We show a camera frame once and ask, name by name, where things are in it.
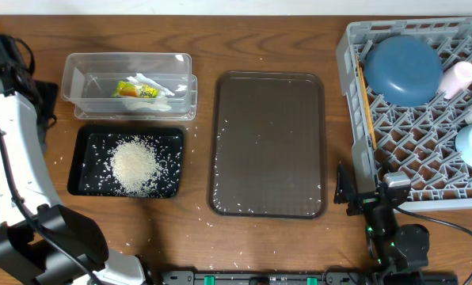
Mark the wooden chopstick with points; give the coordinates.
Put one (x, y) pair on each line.
(368, 111)
(364, 99)

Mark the grey dishwasher rack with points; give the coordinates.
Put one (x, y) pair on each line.
(419, 141)

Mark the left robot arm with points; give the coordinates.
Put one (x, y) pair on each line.
(41, 240)

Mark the black plastic bin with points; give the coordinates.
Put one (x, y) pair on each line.
(86, 131)

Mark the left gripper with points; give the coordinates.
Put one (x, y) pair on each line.
(47, 93)

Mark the dark brown serving tray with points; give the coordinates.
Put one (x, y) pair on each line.
(269, 158)

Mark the clear plastic bin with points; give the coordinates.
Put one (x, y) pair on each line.
(81, 68)

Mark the white tissue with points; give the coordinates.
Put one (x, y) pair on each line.
(160, 103)

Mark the pink cup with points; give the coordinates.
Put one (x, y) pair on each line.
(455, 79)

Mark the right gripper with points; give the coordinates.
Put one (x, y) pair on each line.
(348, 190)

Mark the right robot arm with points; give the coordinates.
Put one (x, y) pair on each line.
(397, 248)

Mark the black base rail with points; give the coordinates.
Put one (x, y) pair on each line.
(328, 277)

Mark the pile of white rice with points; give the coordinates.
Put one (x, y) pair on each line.
(138, 166)

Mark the dark blue bowl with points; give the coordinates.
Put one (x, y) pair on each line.
(405, 70)

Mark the yellow green wrapper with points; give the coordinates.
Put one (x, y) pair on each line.
(129, 89)

